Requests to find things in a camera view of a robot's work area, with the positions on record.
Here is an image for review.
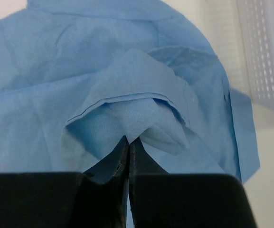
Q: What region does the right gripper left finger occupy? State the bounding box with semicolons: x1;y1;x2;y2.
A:
0;137;129;228

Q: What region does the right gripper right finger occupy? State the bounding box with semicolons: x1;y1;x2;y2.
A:
129;139;256;228

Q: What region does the light blue long sleeve shirt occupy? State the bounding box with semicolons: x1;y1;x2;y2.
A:
0;0;260;182

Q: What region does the white plastic basket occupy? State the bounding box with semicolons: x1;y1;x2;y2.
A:
237;0;274;111

